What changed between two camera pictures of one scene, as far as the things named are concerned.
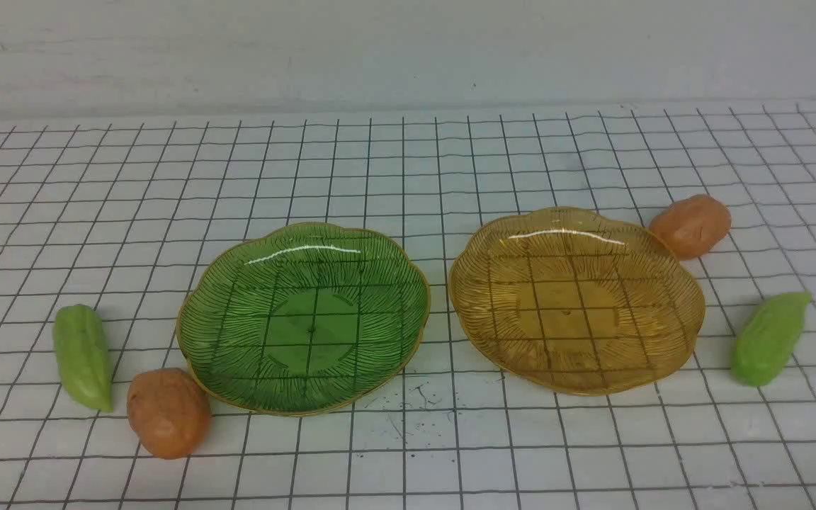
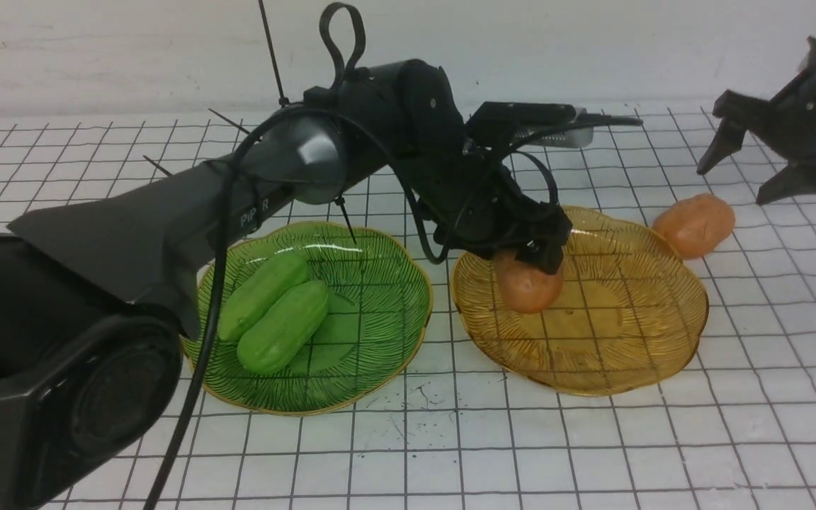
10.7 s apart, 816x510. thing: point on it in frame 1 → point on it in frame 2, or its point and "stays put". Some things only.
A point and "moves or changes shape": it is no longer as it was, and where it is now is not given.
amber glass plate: [570, 300] stays put
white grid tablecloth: [115, 213] stays put
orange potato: [168, 411] moves or changes shape
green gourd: [767, 337] → [284, 329]
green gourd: [82, 355] moves or changes shape
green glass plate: [305, 319] stays put
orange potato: [693, 226] stays put
